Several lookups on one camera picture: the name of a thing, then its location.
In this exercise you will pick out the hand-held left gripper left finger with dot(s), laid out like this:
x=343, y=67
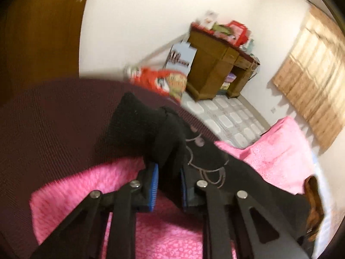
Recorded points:
x=152, y=188

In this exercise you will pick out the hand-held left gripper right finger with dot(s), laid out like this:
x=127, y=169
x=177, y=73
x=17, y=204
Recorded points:
x=184, y=191

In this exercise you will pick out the black garment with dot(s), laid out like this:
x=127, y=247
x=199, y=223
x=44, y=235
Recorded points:
x=167, y=135

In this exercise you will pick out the white patterned floor mat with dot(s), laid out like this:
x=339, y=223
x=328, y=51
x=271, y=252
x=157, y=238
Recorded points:
x=229, y=121

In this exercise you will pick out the pink and blue printed bedsheet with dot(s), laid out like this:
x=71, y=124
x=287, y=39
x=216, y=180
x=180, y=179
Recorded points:
x=272, y=156

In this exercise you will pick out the floral patterned bag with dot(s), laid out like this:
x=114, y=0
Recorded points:
x=176, y=85

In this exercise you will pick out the red plastic bag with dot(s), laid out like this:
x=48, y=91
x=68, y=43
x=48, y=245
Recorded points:
x=151, y=79

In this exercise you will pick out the stack of books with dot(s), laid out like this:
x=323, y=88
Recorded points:
x=228, y=81

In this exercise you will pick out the wooden desk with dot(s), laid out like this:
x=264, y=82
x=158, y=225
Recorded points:
x=210, y=67

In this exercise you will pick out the white paper bag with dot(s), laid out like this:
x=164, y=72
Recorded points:
x=179, y=58

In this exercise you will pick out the pale teal bag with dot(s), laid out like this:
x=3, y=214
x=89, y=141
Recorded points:
x=249, y=45

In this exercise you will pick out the red gift bag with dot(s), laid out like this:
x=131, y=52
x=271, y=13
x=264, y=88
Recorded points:
x=240, y=33

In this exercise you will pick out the short beige patterned curtain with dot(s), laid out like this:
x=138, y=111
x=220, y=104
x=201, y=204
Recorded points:
x=312, y=75

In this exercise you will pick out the wooden door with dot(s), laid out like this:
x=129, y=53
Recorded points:
x=37, y=32

